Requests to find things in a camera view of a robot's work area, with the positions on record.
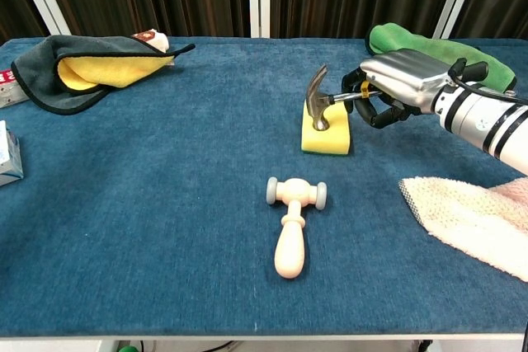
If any steel claw hammer black handle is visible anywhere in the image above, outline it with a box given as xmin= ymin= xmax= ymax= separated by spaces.
xmin=304 ymin=63 xmax=383 ymax=131

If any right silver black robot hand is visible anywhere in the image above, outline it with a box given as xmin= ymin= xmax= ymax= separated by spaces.
xmin=341 ymin=49 xmax=451 ymax=129

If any wooden toy mallet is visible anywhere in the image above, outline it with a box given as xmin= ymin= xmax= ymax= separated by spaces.
xmin=266 ymin=176 xmax=328 ymax=279

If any white knitted cloth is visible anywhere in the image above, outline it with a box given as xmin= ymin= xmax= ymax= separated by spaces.
xmin=398 ymin=176 xmax=528 ymax=283

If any grey yellow microfibre cloth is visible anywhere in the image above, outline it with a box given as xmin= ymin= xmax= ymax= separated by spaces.
xmin=10 ymin=34 xmax=196 ymax=116

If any black floor cable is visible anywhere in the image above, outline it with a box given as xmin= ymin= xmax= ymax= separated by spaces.
xmin=139 ymin=340 xmax=238 ymax=352

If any green microfibre cloth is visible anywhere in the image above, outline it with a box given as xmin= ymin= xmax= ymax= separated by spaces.
xmin=366 ymin=23 xmax=518 ymax=94

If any brown white small object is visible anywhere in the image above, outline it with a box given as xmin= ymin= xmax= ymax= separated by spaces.
xmin=130 ymin=29 xmax=171 ymax=54

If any blue carpet table cover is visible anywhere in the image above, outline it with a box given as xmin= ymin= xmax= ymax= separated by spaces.
xmin=0 ymin=36 xmax=528 ymax=339

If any yellow sponge block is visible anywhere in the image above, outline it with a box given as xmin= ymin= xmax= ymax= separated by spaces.
xmin=300 ymin=99 xmax=352 ymax=155

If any red white carton box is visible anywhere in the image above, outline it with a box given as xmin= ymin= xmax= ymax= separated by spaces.
xmin=0 ymin=68 xmax=30 ymax=109

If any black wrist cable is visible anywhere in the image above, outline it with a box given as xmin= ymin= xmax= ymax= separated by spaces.
xmin=448 ymin=57 xmax=528 ymax=106

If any light blue carton box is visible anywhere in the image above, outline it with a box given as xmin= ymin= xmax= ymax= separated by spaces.
xmin=0 ymin=120 xmax=25 ymax=187

